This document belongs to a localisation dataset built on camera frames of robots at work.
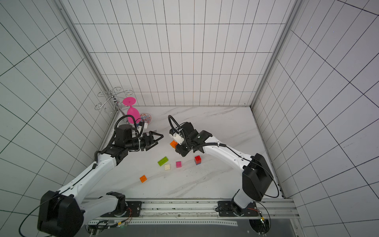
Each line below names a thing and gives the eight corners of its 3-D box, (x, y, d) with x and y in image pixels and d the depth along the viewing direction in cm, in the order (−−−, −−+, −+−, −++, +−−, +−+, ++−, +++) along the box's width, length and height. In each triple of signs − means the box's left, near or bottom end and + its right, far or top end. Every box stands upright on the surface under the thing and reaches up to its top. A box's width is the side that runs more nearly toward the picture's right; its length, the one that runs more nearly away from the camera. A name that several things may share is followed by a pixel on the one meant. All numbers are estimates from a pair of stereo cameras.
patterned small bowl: (141, 120, 113) (139, 115, 109) (144, 116, 116) (143, 111, 112) (150, 124, 111) (148, 119, 106) (154, 119, 114) (152, 115, 109)
